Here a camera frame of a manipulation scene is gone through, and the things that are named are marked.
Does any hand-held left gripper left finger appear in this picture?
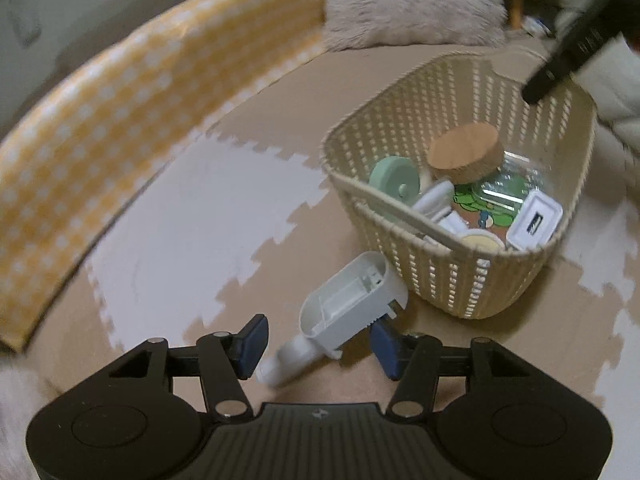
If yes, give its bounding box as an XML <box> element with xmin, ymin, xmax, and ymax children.
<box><xmin>102</xmin><ymin>313</ymin><xmax>271</xmax><ymax>420</ymax></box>

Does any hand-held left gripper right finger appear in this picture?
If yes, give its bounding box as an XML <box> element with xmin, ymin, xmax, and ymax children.
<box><xmin>369</xmin><ymin>320</ymin><xmax>538</xmax><ymax>418</ymax></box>

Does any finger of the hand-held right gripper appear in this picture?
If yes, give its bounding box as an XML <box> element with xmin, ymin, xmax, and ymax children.
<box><xmin>521</xmin><ymin>0</ymin><xmax>628</xmax><ymax>104</ymax></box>

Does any white plastic handheld device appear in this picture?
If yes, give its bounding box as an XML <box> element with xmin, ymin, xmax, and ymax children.
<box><xmin>256</xmin><ymin>251</ymin><xmax>409</xmax><ymax>387</ymax></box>

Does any cream plastic woven basket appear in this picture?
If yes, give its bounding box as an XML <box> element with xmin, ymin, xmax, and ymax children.
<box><xmin>321</xmin><ymin>52</ymin><xmax>597</xmax><ymax>320</ymax></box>

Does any round cream yellow container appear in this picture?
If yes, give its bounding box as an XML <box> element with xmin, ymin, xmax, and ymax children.
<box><xmin>460</xmin><ymin>229</ymin><xmax>505</xmax><ymax>253</ymax></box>

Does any round wooden lid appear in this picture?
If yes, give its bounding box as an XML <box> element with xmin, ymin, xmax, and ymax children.
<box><xmin>427</xmin><ymin>124</ymin><xmax>505</xmax><ymax>183</ymax></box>

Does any white plastic gadget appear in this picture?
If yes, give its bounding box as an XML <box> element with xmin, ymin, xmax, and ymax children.
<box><xmin>412</xmin><ymin>181</ymin><xmax>471</xmax><ymax>235</ymax></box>

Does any white charger plug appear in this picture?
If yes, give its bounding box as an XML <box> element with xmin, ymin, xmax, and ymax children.
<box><xmin>506</xmin><ymin>190</ymin><xmax>563</xmax><ymax>251</ymax></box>

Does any green round plastic case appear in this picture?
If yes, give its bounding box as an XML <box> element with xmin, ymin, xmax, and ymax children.
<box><xmin>369</xmin><ymin>156</ymin><xmax>425</xmax><ymax>206</ymax></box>

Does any round brown cartoon coaster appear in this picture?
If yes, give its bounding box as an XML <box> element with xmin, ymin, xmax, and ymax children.
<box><xmin>452</xmin><ymin>182</ymin><xmax>526</xmax><ymax>231</ymax></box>

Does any white foam mat tile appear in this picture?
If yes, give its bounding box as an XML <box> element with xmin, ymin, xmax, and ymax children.
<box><xmin>555</xmin><ymin>195</ymin><xmax>640</xmax><ymax>411</ymax></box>
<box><xmin>85</xmin><ymin>135</ymin><xmax>328</xmax><ymax>356</ymax></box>

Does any white fluffy cushion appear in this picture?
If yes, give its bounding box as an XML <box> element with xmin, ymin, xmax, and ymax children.
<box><xmin>324</xmin><ymin>0</ymin><xmax>506</xmax><ymax>52</ymax></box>
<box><xmin>0</xmin><ymin>357</ymin><xmax>38</xmax><ymax>480</ymax></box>

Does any beige foam mat tile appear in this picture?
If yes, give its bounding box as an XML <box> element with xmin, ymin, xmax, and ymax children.
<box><xmin>215</xmin><ymin>35</ymin><xmax>551</xmax><ymax>161</ymax></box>

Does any yellow checkered cushion bumper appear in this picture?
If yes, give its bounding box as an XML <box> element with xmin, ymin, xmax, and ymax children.
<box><xmin>0</xmin><ymin>0</ymin><xmax>328</xmax><ymax>353</ymax></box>

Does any grey bed mattress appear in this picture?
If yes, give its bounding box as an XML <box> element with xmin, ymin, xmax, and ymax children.
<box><xmin>0</xmin><ymin>0</ymin><xmax>301</xmax><ymax>141</ymax></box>

